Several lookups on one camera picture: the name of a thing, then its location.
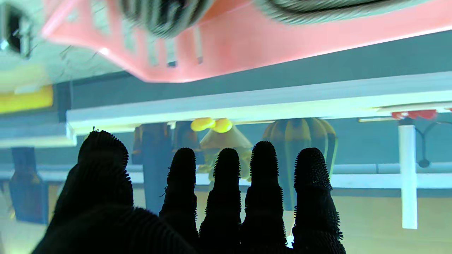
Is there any black angled slab stand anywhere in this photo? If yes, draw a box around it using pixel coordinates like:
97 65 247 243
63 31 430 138
9 147 50 225

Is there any dark ribbed vase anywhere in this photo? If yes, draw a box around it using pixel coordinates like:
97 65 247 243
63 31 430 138
261 118 338 210

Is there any white leaning board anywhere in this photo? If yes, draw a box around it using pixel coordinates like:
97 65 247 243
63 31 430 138
398 125 418 230

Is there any orange fruit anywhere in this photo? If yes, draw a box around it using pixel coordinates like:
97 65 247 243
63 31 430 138
212 118 233 133
191 117 216 132

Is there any small brown ribbed planter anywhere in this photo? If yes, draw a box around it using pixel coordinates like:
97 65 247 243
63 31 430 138
173 121 198 150

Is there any beige woven belt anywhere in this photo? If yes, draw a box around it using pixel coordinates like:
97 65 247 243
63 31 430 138
118 0 216 38
254 0 428 26

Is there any black tall cylinder appliance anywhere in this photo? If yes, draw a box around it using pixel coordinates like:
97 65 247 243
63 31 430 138
141 123 173 216

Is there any pink plastic storage basket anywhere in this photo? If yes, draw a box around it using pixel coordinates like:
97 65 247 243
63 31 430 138
41 0 452 83

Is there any large brown ribbed planter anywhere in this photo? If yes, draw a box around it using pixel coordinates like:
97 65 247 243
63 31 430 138
132 123 144 164

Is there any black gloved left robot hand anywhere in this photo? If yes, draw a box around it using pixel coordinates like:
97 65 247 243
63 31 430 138
32 131 346 254

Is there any light wooden counter shelf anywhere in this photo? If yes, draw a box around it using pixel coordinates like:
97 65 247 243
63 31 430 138
65 72 452 136

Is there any wooden bowl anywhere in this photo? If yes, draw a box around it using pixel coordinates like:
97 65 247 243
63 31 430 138
200 125 253 149

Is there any white plate with red food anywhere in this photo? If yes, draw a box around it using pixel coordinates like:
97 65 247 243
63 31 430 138
358 109 452 123

